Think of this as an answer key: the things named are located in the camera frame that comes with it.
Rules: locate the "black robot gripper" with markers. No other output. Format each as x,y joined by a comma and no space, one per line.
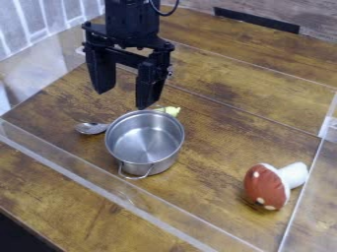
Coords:
128,40

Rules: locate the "green handled metal spoon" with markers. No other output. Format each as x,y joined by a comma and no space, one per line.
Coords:
94,128

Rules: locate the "small steel pot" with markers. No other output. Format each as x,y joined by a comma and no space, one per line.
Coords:
145,140

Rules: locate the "plush red mushroom toy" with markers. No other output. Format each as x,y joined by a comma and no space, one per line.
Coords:
268,185

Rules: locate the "clear acrylic barrier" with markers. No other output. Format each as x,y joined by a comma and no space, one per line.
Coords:
197,197

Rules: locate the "black wall slot strip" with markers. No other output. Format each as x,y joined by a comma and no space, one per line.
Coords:
256,20

